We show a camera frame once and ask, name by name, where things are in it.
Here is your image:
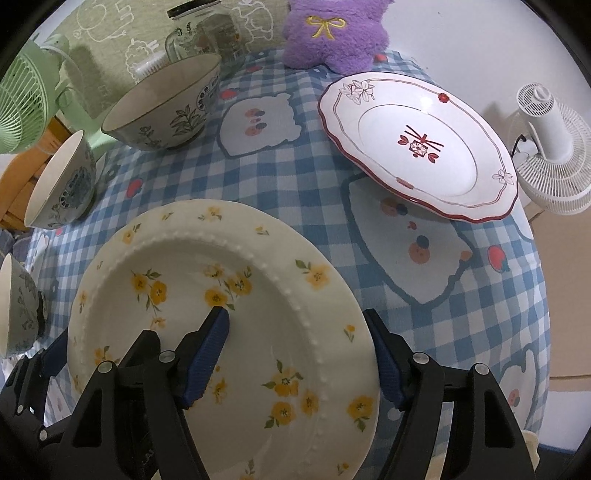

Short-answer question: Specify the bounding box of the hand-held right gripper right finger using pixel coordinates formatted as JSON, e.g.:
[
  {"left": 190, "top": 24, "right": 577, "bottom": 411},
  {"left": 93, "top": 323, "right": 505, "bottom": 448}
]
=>
[{"left": 363, "top": 309, "right": 539, "bottom": 480}]

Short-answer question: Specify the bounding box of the floral ceramic bowl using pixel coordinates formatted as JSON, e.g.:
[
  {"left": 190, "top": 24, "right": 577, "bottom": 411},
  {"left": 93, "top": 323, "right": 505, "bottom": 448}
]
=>
[
  {"left": 0, "top": 253, "right": 42, "bottom": 358},
  {"left": 100, "top": 52, "right": 223, "bottom": 152},
  {"left": 23, "top": 130, "right": 98, "bottom": 230}
]

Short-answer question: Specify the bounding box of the cotton swab box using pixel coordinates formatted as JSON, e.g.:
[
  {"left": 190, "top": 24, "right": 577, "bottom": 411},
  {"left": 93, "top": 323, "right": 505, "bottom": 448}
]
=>
[{"left": 131, "top": 54, "right": 168, "bottom": 78}]

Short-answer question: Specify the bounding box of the green printed wall sheet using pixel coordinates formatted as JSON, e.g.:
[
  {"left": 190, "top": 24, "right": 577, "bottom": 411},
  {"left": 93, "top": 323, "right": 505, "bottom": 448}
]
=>
[{"left": 44, "top": 0, "right": 296, "bottom": 116}]

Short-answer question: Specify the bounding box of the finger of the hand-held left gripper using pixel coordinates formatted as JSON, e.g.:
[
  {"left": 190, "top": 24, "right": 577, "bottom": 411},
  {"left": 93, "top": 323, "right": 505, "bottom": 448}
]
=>
[
  {"left": 0, "top": 336, "right": 77, "bottom": 467},
  {"left": 119, "top": 329, "right": 161, "bottom": 376}
]

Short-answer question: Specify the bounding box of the white desk fan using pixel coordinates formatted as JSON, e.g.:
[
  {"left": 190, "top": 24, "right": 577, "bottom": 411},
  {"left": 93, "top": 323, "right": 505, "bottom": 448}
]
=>
[{"left": 508, "top": 83, "right": 591, "bottom": 216}]

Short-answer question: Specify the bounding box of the white plate with red trim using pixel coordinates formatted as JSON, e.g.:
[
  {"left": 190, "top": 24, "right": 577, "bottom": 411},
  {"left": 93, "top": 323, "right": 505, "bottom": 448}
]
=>
[{"left": 318, "top": 72, "right": 519, "bottom": 223}]

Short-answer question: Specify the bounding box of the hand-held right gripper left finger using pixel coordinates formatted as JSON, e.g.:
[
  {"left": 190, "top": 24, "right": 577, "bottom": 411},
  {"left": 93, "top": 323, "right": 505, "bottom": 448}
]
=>
[{"left": 65, "top": 306, "right": 230, "bottom": 480}]

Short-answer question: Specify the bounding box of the glass jar with dark lid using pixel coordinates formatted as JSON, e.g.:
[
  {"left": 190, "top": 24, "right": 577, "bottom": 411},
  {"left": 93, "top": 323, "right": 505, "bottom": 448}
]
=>
[{"left": 165, "top": 0, "right": 243, "bottom": 77}]

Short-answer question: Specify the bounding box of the purple plush toy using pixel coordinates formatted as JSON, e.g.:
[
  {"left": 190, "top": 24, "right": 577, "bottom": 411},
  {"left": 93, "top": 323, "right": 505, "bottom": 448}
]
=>
[{"left": 281, "top": 0, "right": 395, "bottom": 77}]

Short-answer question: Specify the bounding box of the cream plate with yellow flowers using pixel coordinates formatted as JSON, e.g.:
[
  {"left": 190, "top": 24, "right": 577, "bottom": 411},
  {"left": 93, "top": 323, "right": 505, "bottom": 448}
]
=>
[{"left": 67, "top": 199, "right": 382, "bottom": 480}]

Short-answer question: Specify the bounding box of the blue checked tablecloth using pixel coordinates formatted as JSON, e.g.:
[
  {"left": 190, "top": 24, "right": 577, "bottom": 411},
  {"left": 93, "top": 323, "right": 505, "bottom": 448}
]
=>
[{"left": 25, "top": 46, "right": 552, "bottom": 480}]

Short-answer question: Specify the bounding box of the green desk fan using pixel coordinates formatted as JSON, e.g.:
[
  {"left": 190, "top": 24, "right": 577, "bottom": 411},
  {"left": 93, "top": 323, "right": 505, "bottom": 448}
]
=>
[{"left": 0, "top": 34, "right": 114, "bottom": 155}]

